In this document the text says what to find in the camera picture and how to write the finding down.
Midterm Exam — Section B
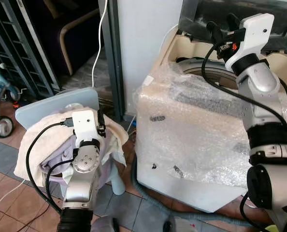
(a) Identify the grey washing machine lid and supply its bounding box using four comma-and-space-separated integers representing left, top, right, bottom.
178, 0, 287, 39

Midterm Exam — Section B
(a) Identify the white top-load washing machine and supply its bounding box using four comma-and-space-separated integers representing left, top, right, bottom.
134, 22, 287, 213

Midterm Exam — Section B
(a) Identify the lilac cloth garment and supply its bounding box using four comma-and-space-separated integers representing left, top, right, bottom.
41, 138, 113, 187

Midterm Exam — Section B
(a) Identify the beige towel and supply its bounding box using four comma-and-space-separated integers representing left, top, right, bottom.
14, 105, 129, 187

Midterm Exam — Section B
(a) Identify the light blue plastic stool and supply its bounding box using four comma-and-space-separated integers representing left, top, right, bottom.
15, 87, 127, 195

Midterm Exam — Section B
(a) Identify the clear bubble wrap sheet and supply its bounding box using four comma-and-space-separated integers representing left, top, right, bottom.
134, 63, 260, 189

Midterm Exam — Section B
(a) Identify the light blue child tricycle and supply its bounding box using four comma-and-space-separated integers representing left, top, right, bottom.
0, 62, 19, 139

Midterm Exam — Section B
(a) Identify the grey left robot foot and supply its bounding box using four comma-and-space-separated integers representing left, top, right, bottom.
91, 217, 120, 232

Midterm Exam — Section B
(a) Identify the grey robot foot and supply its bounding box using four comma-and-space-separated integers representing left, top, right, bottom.
165, 217, 198, 232
91, 217, 120, 232

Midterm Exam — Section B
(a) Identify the grey metal grille gate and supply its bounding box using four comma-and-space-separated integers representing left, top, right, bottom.
0, 0, 57, 100

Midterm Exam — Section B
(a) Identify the dark armchair with wooden arm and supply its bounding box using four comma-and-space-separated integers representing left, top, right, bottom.
25, 0, 101, 77

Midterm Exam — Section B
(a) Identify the grey right robot foot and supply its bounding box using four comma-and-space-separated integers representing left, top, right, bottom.
165, 217, 198, 232

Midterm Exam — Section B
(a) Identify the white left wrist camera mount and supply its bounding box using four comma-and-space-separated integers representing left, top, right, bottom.
71, 109, 103, 144

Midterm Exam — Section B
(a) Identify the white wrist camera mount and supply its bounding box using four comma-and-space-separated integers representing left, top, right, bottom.
71, 109, 103, 144
225, 13, 275, 73

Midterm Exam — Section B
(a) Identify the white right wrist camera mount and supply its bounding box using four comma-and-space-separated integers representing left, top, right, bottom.
225, 13, 275, 73

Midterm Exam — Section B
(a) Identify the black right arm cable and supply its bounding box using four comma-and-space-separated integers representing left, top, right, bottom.
201, 41, 287, 131

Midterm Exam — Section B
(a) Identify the white hanging cable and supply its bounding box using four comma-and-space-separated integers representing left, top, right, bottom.
91, 0, 109, 88

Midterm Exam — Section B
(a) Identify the grey door frame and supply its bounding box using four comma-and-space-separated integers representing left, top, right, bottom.
98, 0, 126, 121

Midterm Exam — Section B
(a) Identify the short black left arm cable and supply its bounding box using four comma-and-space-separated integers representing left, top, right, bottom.
45, 159, 74, 200

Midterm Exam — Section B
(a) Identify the long black left arm cable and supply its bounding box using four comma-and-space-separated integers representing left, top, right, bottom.
26, 121, 75, 216

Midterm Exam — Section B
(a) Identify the thin white floor cable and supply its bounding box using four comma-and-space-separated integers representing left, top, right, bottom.
0, 179, 26, 199

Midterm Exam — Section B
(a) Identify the black torso cable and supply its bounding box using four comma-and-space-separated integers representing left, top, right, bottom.
239, 191, 261, 232

